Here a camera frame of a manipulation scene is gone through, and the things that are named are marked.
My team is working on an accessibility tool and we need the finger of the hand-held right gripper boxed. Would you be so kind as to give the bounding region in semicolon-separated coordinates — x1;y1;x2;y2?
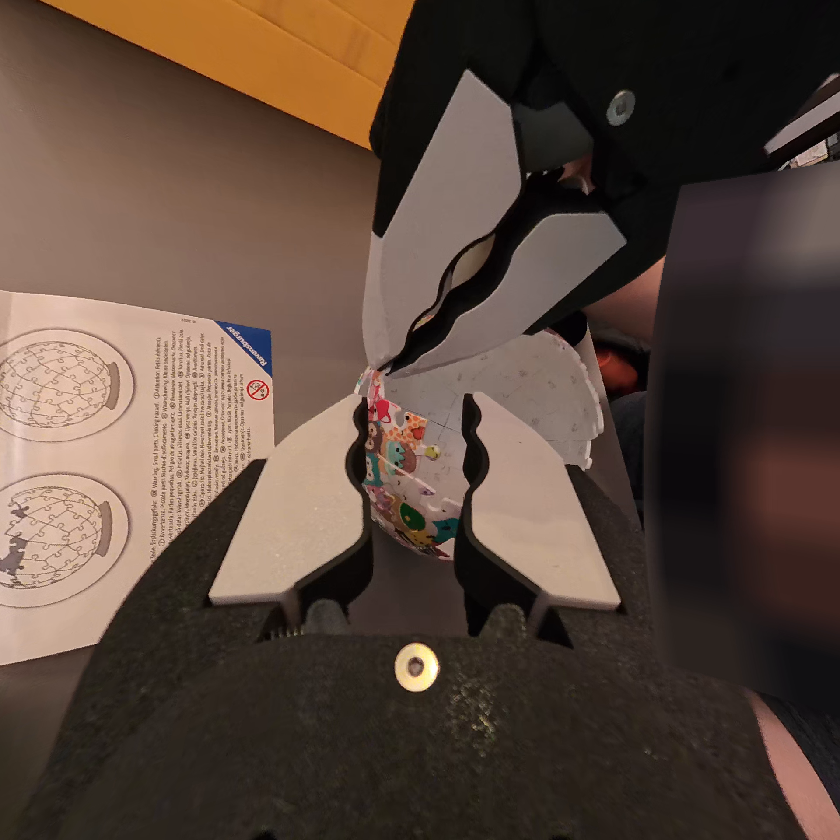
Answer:
387;171;629;378
363;69;529;375

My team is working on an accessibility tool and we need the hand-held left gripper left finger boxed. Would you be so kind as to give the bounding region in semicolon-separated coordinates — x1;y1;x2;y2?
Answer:
209;395;376;626

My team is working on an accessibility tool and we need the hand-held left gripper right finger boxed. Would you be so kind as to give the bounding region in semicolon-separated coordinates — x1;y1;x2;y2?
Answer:
451;394;623;636

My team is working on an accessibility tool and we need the colourful puzzle ball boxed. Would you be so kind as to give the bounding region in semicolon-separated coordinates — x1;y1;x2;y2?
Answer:
354;331;605;563

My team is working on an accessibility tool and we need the person's left forearm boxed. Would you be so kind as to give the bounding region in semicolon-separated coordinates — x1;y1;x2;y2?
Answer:
747;689;840;840

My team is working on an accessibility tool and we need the person's right forearm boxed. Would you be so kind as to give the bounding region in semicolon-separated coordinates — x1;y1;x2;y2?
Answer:
577;262;665;342

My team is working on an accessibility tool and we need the orange chair seat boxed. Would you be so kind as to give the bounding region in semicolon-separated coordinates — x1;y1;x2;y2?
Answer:
594;348;652;396

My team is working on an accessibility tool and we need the white instruction leaflet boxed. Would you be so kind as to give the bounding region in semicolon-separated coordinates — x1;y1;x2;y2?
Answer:
0;290;275;668

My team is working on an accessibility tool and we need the yellow cardboard box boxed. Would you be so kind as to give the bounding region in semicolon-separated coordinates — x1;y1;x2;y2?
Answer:
39;0;418;156

